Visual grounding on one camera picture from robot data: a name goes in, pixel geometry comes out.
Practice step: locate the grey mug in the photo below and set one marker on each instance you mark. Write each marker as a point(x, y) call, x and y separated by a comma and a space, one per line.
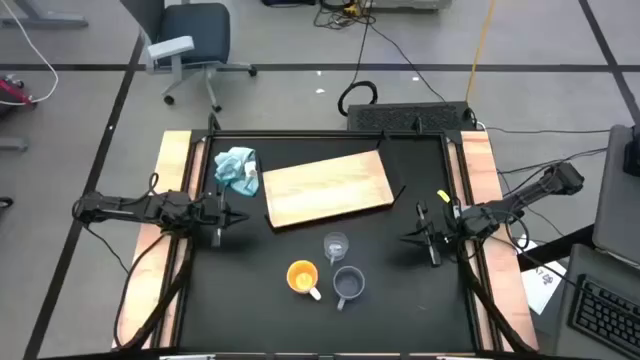
point(348, 282)

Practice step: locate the black perforated computer tower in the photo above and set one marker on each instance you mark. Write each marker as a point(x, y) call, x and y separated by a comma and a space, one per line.
point(407, 117)

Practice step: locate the black metal table frame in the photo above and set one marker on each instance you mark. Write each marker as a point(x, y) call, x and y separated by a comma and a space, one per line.
point(325, 134)

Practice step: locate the black keyboard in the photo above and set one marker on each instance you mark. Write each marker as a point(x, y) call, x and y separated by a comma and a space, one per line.
point(605, 315)

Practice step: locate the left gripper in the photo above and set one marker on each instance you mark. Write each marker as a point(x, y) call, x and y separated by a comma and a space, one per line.
point(212, 217)

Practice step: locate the dark blue office chair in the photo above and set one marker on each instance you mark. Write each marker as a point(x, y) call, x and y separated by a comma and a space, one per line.
point(195, 30)

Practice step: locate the black object on desk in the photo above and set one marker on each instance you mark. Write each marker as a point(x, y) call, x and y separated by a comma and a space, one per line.
point(632, 155)

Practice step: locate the yellow tag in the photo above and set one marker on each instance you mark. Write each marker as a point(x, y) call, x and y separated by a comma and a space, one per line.
point(443, 195)

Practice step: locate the grey desk foot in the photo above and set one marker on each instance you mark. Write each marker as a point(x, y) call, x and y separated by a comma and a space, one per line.
point(45, 21)

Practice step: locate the clear plastic cup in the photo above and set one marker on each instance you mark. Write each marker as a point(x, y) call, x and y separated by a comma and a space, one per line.
point(336, 245)

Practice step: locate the yellow ceramic mug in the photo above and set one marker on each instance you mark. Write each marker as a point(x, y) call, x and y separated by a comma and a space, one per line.
point(302, 276)

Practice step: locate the grey desk with keyboard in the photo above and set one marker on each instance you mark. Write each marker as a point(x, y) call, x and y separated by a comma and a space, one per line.
point(567, 320)

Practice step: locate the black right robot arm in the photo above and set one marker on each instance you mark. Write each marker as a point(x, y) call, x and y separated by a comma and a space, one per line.
point(525, 196)

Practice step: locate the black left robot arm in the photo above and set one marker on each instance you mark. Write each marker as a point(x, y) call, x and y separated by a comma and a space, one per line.
point(125, 209)

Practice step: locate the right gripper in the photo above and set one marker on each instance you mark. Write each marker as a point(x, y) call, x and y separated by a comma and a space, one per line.
point(442, 231)

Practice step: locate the black desk leg beam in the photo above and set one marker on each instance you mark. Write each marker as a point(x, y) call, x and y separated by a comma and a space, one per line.
point(555, 248)

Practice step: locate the teal cloth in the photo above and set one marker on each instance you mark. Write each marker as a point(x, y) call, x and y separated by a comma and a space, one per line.
point(235, 170)

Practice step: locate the white paper sheet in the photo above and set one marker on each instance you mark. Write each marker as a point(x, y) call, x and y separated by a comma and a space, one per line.
point(542, 285)

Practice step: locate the red device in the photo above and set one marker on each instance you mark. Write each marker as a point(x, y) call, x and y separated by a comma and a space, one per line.
point(12, 92)

